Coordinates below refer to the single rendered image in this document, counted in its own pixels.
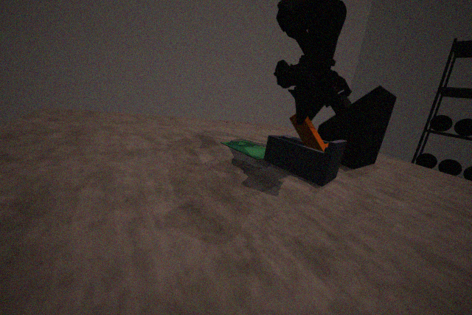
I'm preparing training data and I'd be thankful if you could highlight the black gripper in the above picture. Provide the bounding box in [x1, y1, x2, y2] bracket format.
[277, 49, 338, 125]

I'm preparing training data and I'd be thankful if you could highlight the orange block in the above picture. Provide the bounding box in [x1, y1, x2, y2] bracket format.
[289, 114, 329, 152]

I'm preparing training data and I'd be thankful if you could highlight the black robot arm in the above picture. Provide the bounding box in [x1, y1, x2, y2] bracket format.
[274, 0, 352, 114]

